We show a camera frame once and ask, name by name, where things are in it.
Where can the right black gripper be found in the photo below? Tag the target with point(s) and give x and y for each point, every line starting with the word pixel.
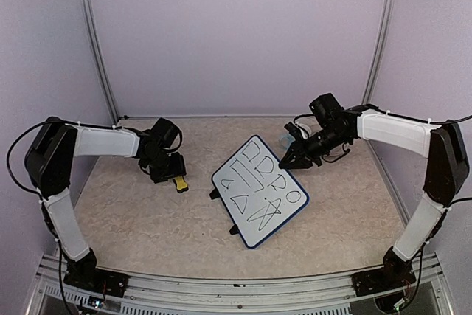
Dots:
pixel 296 150

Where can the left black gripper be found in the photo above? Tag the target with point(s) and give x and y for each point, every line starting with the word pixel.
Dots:
pixel 178 169

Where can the yellow whiteboard eraser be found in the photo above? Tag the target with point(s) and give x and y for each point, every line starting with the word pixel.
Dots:
pixel 180 184

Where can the blue-framed whiteboard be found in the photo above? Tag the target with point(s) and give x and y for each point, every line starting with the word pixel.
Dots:
pixel 259 197

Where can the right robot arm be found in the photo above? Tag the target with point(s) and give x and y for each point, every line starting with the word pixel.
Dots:
pixel 440 143

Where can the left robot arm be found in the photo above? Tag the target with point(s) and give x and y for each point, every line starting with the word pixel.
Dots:
pixel 49 165

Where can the light blue mug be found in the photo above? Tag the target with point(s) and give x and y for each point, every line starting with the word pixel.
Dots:
pixel 285 141

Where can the blue striped plate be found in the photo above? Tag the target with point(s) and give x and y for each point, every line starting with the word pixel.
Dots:
pixel 337 153

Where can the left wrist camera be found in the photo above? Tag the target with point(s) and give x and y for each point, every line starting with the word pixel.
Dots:
pixel 166 132

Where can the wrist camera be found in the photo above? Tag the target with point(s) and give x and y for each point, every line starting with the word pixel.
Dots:
pixel 325 109
pixel 166 132

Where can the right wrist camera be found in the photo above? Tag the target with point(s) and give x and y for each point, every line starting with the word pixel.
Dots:
pixel 325 109

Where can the back aluminium table rail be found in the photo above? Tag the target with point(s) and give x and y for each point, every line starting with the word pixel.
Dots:
pixel 188 116

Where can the right side table rail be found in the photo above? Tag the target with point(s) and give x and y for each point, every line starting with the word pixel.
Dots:
pixel 404 206

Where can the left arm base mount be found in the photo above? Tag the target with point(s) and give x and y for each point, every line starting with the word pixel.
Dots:
pixel 108 283

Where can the right aluminium frame post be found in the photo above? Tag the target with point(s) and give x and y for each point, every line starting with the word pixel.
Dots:
pixel 380 43

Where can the aluminium frame post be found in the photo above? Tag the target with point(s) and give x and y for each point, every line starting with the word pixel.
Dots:
pixel 380 43
pixel 99 61

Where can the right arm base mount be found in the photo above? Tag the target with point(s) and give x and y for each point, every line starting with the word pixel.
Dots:
pixel 379 280

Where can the left aluminium frame post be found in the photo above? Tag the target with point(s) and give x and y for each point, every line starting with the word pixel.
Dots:
pixel 99 61

